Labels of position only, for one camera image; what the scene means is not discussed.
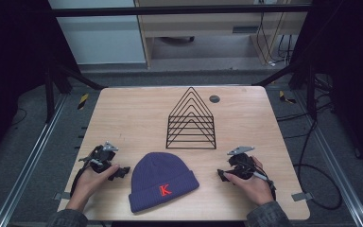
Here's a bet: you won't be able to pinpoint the black wire triangle rack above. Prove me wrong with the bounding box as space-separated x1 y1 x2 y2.
165 86 217 150

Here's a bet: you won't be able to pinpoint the right hand-held gripper cable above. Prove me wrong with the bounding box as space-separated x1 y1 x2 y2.
252 170 278 201

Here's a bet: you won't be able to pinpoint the dark curtain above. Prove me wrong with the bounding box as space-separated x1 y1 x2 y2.
0 0 79 171
291 0 363 174

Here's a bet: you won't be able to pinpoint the black horizontal frame bar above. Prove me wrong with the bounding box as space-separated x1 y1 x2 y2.
47 4 314 18

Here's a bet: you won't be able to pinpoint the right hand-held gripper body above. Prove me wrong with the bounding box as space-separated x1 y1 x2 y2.
226 145 257 181

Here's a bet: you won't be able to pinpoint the black metal stand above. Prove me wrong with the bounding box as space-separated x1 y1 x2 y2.
43 59 107 125

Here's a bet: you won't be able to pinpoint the light wooden desk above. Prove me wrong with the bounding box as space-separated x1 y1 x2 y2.
133 0 308 69

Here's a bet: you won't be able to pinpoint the person's left hand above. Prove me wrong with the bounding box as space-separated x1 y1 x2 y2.
65 163 121 212

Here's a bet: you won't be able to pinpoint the black floor cable loop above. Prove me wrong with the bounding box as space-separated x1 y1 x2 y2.
297 118 344 211

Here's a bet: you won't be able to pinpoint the yellow black striped marker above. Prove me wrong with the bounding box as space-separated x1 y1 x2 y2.
278 90 297 105
77 93 90 111

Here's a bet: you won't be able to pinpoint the person's right hand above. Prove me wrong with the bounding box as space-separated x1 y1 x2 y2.
223 156 276 207

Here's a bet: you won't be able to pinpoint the purple knit beanie hat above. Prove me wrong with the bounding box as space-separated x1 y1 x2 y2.
128 151 200 215

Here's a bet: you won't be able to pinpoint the black cables under desk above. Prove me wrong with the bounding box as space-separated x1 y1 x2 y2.
255 12 295 66

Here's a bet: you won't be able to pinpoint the aluminium floor rail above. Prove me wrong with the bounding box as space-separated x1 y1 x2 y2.
292 90 363 227
0 94 69 227

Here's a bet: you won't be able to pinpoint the hand-held gripper cable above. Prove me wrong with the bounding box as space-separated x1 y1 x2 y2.
69 156 104 197
252 170 278 201

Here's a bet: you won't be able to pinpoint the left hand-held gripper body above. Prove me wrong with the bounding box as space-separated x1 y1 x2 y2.
78 141 120 174

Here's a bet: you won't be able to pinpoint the white cabinet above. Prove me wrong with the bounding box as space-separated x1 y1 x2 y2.
47 0 147 66

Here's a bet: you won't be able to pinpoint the grey metal table bracket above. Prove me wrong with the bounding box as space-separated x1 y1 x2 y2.
290 191 314 202
53 191 72 201

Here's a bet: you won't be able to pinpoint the left hand-held gripper cable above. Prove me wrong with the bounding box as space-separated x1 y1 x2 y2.
69 156 104 197

